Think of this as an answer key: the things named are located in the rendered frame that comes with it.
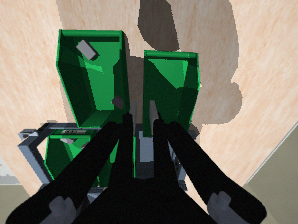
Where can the dark grey metal shelf rack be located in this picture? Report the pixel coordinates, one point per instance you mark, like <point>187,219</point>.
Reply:
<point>144,155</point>

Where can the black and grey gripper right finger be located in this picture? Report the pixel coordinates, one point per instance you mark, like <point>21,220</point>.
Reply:
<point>226,201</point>

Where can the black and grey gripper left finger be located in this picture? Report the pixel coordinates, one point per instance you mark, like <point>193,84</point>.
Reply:
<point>57,202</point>

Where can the green bin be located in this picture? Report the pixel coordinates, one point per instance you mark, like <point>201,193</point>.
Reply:
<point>104,175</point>
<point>91,85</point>
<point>59,154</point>
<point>173,83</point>

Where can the black storage case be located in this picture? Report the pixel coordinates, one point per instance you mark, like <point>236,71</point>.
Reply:
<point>82,207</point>

